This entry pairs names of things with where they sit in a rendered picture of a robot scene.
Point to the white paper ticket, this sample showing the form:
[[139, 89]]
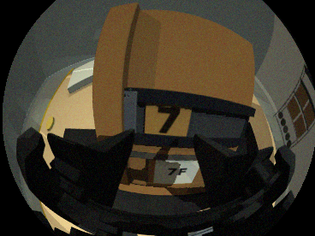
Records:
[[172, 171]]

